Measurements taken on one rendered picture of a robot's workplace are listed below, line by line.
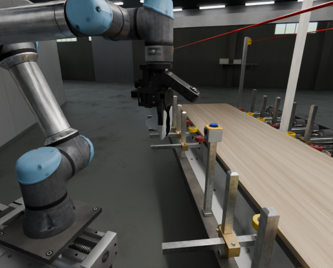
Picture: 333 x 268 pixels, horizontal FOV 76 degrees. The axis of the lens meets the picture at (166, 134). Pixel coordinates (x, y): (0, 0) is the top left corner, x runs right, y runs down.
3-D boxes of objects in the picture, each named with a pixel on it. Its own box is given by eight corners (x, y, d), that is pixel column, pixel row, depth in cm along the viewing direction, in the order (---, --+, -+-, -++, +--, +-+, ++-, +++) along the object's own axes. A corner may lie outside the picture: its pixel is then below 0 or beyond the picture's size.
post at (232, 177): (219, 267, 97) (230, 173, 81) (217, 260, 100) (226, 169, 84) (227, 266, 97) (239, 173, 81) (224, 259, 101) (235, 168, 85)
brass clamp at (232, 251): (226, 258, 85) (227, 248, 84) (215, 232, 98) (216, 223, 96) (241, 256, 86) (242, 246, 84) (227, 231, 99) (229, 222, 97)
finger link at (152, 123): (147, 137, 65) (148, 107, 63) (166, 140, 63) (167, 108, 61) (142, 140, 62) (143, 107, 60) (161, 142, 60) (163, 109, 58)
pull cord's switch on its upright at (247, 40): (238, 117, 320) (247, 36, 284) (235, 116, 329) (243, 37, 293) (242, 117, 321) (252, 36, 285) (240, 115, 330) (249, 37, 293)
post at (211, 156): (204, 217, 119) (209, 141, 104) (201, 211, 123) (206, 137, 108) (211, 216, 119) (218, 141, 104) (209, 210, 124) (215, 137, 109)
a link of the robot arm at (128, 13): (85, 2, 50) (130, -1, 48) (108, 11, 61) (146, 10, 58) (90, 39, 53) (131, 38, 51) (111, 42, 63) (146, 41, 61)
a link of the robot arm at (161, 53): (176, 46, 59) (166, 44, 52) (176, 64, 60) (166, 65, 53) (151, 47, 61) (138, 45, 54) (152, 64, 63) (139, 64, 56)
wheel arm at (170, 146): (151, 150, 179) (150, 145, 177) (150, 149, 182) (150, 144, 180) (201, 148, 183) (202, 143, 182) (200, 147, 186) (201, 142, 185)
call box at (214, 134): (207, 143, 103) (208, 128, 100) (203, 139, 109) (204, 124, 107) (222, 143, 104) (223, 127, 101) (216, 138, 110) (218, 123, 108)
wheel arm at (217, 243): (162, 257, 86) (162, 248, 84) (161, 249, 89) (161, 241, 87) (265, 246, 90) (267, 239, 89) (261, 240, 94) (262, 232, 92)
